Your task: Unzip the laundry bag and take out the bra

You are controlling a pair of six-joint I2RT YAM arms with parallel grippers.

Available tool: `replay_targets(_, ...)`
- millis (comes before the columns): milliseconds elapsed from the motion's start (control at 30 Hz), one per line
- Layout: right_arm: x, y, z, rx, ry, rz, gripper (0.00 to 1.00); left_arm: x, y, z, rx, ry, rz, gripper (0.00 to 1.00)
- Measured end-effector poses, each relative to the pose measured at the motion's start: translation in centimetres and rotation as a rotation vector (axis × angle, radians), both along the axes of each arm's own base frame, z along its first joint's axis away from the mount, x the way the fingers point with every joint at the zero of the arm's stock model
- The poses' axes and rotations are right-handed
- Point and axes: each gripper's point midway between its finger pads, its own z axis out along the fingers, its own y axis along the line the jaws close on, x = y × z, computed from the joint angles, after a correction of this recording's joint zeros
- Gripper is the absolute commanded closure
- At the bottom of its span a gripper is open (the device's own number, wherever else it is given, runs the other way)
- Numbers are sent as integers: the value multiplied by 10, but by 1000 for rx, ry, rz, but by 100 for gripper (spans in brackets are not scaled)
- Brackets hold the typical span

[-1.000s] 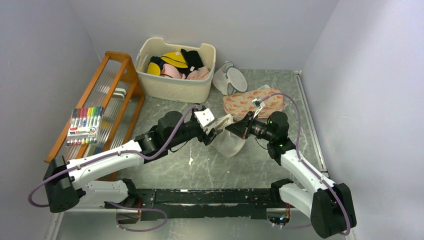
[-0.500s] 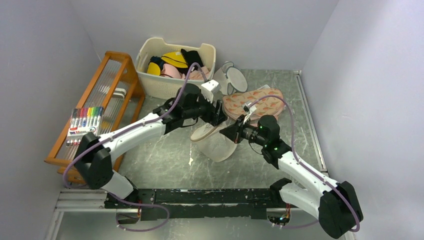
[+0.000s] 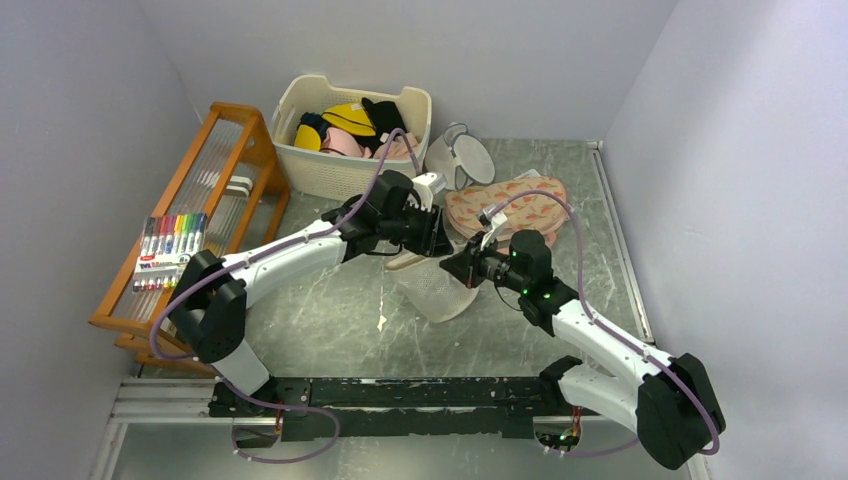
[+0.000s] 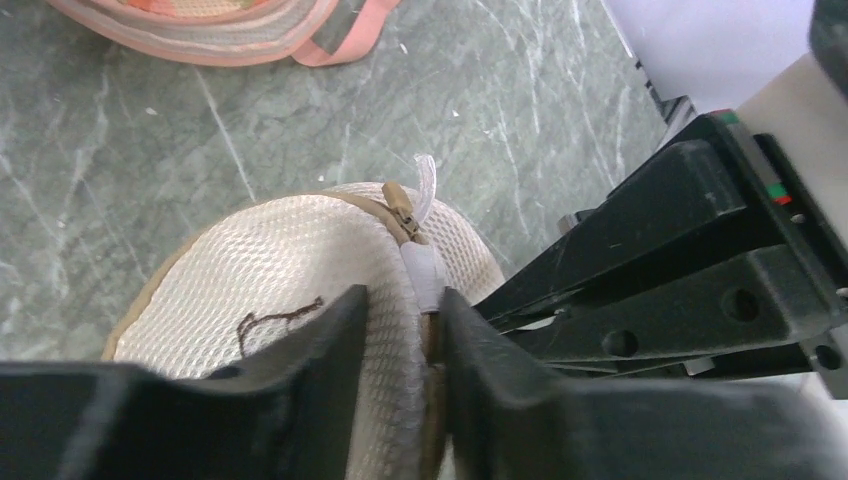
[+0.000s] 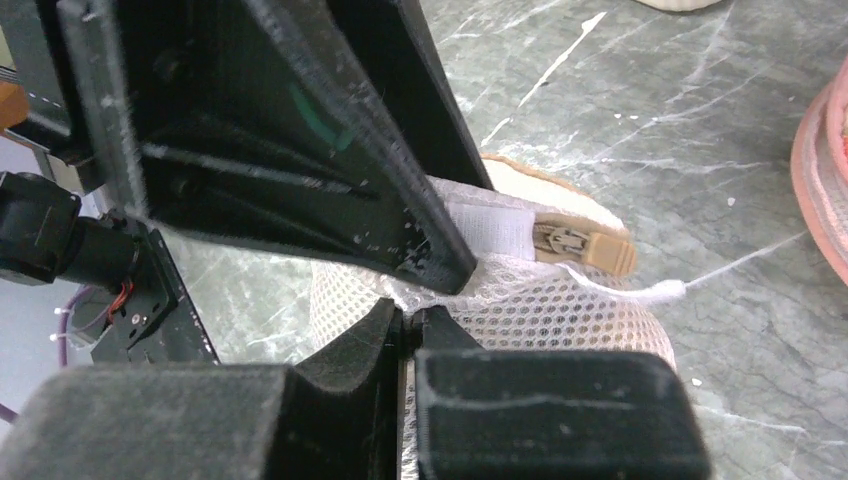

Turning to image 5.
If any white mesh laundry bag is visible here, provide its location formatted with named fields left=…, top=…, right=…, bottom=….
left=307, top=154, right=810, bottom=480

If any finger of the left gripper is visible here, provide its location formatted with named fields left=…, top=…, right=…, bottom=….
left=328, top=0, right=493, bottom=190

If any pink floral laundry bag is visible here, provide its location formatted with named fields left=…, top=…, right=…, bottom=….
left=790, top=64, right=847, bottom=281

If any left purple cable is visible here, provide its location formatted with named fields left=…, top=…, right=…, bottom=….
left=0, top=286, right=101, bottom=425

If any cream plastic laundry basket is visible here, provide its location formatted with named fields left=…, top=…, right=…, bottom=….
left=636, top=0, right=722, bottom=13

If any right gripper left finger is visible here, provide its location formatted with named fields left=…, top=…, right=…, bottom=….
left=1, top=300, right=402, bottom=479

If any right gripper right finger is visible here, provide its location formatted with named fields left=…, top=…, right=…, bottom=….
left=413, top=307, right=712, bottom=479

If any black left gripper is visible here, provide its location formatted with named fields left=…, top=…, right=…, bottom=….
left=1, top=1, right=476, bottom=363

